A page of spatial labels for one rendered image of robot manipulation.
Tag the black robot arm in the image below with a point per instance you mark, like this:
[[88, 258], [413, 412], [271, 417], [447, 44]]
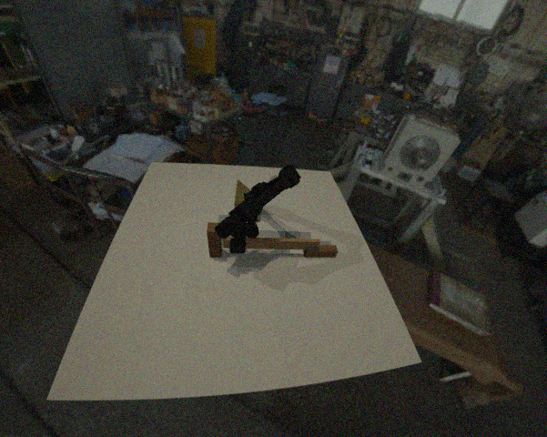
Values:
[[260, 195]]

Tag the long wooden rail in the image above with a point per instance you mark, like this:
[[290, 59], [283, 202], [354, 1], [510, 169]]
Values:
[[273, 243]]

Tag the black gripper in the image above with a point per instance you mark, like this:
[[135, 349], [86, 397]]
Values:
[[237, 244]]

